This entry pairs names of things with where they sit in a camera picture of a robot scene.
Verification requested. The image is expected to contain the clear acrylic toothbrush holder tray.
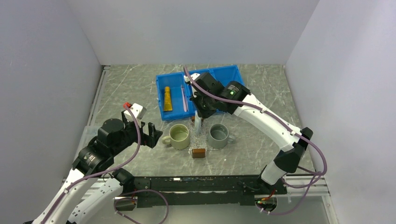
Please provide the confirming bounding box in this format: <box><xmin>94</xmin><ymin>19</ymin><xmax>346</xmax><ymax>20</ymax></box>
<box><xmin>188</xmin><ymin>116</ymin><xmax>214</xmax><ymax>159</ymax></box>

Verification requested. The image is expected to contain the yellow toothpaste tube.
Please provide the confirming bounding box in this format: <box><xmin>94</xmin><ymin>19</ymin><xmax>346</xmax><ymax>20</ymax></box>
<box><xmin>163</xmin><ymin>86</ymin><xmax>173</xmax><ymax>112</ymax></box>

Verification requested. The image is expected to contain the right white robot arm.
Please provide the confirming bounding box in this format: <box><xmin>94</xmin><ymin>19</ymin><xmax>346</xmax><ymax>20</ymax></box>
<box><xmin>184</xmin><ymin>72</ymin><xmax>313</xmax><ymax>194</ymax></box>

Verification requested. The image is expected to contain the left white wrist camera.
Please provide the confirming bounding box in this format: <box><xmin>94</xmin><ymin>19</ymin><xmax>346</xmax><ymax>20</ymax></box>
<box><xmin>122</xmin><ymin>102</ymin><xmax>147</xmax><ymax>122</ymax></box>

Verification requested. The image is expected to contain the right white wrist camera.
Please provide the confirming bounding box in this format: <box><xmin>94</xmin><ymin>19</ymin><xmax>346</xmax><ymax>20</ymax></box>
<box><xmin>184</xmin><ymin>73</ymin><xmax>200</xmax><ymax>83</ymax></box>

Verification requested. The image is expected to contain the blue three-compartment bin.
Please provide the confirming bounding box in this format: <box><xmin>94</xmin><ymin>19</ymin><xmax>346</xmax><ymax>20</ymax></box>
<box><xmin>156</xmin><ymin>65</ymin><xmax>248</xmax><ymax>121</ymax></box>

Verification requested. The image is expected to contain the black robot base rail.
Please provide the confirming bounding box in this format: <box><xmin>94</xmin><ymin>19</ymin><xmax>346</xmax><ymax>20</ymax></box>
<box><xmin>57</xmin><ymin>175</ymin><xmax>329</xmax><ymax>208</ymax></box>

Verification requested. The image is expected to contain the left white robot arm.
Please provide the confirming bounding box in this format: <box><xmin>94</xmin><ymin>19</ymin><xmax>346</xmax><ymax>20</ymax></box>
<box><xmin>30</xmin><ymin>108</ymin><xmax>163</xmax><ymax>224</ymax></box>

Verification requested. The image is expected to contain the white green-capped toothpaste tube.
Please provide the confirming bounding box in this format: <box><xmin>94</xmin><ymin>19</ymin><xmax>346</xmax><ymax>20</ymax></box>
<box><xmin>194</xmin><ymin>122</ymin><xmax>202</xmax><ymax>135</ymax></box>

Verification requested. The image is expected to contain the pink toothbrush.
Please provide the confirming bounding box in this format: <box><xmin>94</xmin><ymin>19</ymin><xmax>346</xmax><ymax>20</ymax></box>
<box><xmin>181</xmin><ymin>85</ymin><xmax>188</xmax><ymax>112</ymax></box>

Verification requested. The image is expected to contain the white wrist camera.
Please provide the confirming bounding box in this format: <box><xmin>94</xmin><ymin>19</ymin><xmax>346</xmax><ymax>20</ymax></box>
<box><xmin>184</xmin><ymin>73</ymin><xmax>200</xmax><ymax>83</ymax></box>
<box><xmin>122</xmin><ymin>102</ymin><xmax>147</xmax><ymax>122</ymax></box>

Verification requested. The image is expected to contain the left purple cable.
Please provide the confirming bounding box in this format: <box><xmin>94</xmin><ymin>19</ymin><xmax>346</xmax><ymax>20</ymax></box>
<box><xmin>40</xmin><ymin>105</ymin><xmax>169</xmax><ymax>224</ymax></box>

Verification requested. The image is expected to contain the grey ceramic mug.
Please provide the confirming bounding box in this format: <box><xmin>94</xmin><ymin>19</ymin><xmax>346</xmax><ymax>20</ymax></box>
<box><xmin>206</xmin><ymin>124</ymin><xmax>235</xmax><ymax>149</ymax></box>

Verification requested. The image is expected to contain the cream ceramic mug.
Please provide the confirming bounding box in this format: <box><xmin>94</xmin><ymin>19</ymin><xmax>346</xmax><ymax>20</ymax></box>
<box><xmin>162</xmin><ymin>124</ymin><xmax>191</xmax><ymax>150</ymax></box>

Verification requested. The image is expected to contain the clear plastic screw box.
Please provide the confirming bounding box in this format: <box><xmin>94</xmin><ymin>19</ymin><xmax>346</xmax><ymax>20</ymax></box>
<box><xmin>73</xmin><ymin>125</ymin><xmax>101</xmax><ymax>161</ymax></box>

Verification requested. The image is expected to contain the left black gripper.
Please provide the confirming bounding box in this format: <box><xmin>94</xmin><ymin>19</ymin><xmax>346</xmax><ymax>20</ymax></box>
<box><xmin>111</xmin><ymin>110</ymin><xmax>163</xmax><ymax>155</ymax></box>

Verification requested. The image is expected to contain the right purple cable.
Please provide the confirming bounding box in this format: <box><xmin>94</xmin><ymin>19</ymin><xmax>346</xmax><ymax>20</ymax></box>
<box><xmin>183</xmin><ymin>65</ymin><xmax>328</xmax><ymax>216</ymax></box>

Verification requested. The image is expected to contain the purple cable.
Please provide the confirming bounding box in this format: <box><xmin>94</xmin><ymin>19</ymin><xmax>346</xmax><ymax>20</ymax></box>
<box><xmin>40</xmin><ymin>105</ymin><xmax>169</xmax><ymax>224</ymax></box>
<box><xmin>183</xmin><ymin>65</ymin><xmax>328</xmax><ymax>216</ymax></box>

